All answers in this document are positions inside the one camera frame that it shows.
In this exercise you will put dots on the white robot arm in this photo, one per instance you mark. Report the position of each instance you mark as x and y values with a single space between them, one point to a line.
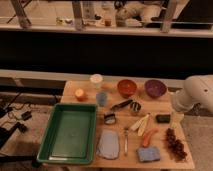
196 89

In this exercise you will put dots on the blue plastic cup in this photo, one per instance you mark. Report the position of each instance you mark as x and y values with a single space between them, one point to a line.
101 99

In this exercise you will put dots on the white paper cup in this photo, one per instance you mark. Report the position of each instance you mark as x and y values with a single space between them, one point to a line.
96 80

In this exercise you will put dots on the small metal cup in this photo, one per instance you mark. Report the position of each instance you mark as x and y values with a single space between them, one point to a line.
135 107

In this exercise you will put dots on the orange bowl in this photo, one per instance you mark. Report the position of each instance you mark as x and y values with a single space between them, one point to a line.
126 88

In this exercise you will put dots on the orange fruit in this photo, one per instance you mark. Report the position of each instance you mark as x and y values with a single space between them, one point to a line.
80 94

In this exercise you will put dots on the purple bowl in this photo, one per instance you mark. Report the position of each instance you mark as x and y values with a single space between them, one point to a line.
155 88

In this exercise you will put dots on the peeled banana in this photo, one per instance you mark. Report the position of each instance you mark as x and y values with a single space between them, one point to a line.
140 125

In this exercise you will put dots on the green plastic tray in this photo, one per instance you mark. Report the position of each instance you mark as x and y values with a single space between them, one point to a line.
69 137

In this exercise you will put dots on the black rectangular block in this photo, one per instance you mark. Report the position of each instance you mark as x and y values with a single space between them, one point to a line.
163 118

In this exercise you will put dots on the orange carrot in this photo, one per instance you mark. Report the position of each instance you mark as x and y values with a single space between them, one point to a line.
147 137

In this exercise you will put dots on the blue sponge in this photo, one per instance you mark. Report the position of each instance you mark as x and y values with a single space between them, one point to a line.
148 154

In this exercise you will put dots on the bunch of red grapes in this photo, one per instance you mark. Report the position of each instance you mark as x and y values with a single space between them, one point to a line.
175 145

